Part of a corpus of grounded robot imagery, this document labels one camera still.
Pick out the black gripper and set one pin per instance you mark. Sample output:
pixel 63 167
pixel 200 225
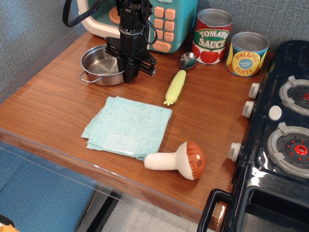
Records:
pixel 132 54

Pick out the small stainless steel pot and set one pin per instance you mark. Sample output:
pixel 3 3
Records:
pixel 100 67

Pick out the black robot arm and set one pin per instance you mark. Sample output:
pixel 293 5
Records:
pixel 134 16

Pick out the light blue folded cloth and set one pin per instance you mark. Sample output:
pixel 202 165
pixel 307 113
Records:
pixel 126 127

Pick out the teal toy microwave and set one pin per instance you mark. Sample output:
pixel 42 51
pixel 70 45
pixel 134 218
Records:
pixel 172 19

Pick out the tomato sauce can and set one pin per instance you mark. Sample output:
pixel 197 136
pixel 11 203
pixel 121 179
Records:
pixel 212 30

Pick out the plush brown white mushroom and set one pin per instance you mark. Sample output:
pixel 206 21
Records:
pixel 189 160

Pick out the pineapple slices can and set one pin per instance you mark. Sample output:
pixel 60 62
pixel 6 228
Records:
pixel 247 53

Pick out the white stove knob middle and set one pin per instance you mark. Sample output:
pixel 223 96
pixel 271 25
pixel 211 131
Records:
pixel 247 109

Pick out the white stove knob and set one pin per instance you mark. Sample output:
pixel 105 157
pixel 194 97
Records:
pixel 254 90
pixel 234 150
pixel 247 109

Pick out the white stove knob rear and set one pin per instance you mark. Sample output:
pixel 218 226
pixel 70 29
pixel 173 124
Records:
pixel 254 90

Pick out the white stove knob front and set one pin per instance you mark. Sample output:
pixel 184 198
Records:
pixel 234 150

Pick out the black toy stove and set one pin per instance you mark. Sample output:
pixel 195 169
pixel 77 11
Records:
pixel 271 179

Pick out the orange object bottom corner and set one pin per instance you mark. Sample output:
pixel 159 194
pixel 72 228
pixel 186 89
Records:
pixel 6 225

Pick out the spoon with yellow-green handle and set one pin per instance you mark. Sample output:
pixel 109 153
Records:
pixel 187 61

